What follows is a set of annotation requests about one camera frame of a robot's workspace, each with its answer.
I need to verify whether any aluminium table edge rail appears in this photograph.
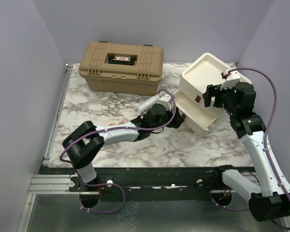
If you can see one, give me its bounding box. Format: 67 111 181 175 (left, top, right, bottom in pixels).
41 64 73 166

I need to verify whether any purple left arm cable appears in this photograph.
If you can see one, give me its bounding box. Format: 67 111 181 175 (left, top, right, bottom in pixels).
59 89 177 165

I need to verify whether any white pull-out drawer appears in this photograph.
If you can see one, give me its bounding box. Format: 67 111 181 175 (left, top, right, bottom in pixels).
174 90 217 137

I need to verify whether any tan plastic tool case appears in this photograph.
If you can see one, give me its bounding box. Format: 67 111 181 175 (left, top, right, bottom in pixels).
78 41 164 96

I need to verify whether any black front mounting rail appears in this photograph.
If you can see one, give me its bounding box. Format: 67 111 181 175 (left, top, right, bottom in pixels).
38 165 259 202

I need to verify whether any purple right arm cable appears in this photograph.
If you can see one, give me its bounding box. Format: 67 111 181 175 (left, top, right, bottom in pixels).
227 68 290 230

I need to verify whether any black case carry handle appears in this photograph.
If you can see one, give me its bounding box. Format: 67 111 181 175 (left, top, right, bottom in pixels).
107 54 137 66

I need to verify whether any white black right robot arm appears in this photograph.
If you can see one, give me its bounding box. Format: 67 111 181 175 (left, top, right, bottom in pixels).
203 82 290 221

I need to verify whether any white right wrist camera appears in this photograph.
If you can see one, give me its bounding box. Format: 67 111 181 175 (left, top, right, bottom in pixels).
220 69 240 90

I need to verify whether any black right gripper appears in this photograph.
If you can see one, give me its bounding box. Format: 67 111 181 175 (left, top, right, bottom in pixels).
203 82 238 115

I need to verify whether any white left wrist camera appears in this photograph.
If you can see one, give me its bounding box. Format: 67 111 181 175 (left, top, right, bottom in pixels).
158 93 174 111

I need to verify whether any white cosmetic tube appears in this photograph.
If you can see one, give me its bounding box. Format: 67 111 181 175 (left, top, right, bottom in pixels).
136 94 162 113

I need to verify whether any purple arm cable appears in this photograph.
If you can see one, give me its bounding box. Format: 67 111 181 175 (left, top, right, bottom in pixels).
227 68 290 230
59 89 177 165

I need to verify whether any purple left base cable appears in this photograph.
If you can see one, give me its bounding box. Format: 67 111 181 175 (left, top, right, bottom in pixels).
78 181 126 214

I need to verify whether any white drawer organizer box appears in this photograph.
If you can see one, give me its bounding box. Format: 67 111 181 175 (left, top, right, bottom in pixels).
178 52 252 121

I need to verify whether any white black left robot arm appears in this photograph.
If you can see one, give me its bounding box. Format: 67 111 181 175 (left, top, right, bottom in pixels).
62 103 184 191

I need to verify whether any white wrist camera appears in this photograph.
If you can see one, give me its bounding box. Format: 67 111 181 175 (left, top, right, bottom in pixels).
158 93 174 111
220 69 240 90

